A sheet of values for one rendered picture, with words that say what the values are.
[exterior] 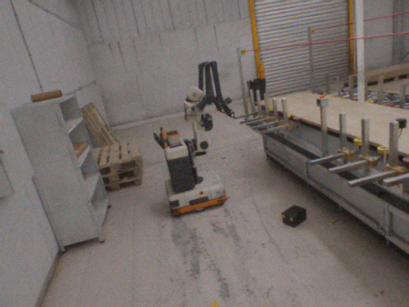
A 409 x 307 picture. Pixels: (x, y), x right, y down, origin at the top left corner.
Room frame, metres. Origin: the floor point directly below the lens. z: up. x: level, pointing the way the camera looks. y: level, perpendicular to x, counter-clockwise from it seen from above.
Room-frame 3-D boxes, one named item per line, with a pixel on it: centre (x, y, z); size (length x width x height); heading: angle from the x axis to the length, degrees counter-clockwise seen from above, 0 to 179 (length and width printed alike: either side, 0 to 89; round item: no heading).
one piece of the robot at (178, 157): (3.50, 0.32, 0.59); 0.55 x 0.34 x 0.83; 9
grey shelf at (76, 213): (3.36, 1.55, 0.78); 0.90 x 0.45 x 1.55; 9
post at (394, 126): (1.74, -1.13, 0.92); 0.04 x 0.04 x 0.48; 9
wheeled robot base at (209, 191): (3.52, 0.23, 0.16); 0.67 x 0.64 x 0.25; 99
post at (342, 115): (2.23, -1.05, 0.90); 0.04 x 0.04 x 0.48; 9
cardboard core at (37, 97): (3.47, 1.57, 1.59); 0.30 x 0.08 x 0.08; 99
